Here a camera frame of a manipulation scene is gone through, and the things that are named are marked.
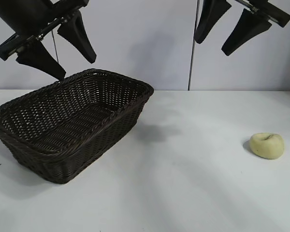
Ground pale yellow egg yolk pastry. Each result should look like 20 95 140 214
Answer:
249 132 286 160

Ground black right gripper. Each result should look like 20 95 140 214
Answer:
194 0 290 58

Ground dark brown woven basket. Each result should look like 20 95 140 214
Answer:
0 68 155 185

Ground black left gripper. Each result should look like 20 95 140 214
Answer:
0 0 97 80

